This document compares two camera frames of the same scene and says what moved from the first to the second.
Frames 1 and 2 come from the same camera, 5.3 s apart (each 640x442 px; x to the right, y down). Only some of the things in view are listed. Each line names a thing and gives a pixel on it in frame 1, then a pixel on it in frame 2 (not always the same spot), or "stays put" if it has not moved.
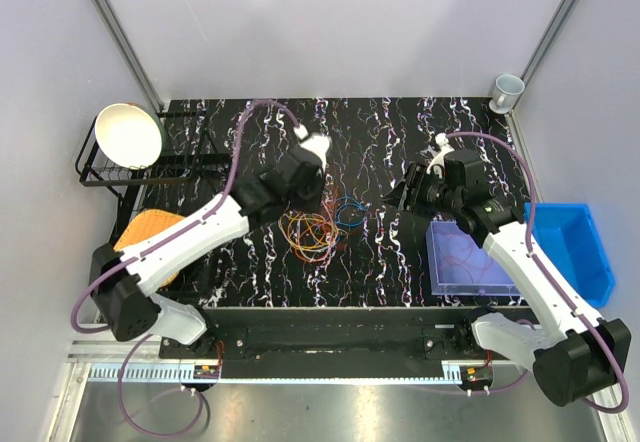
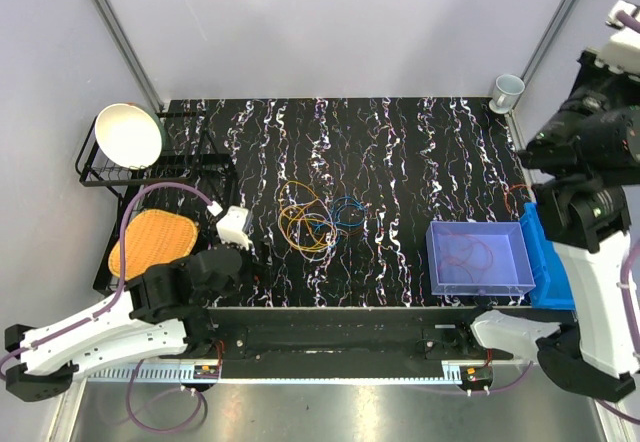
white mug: (505, 93) stays put
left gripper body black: (309, 200) -> (243, 276)
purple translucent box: (459, 267) stays put
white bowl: (130, 135) stays put
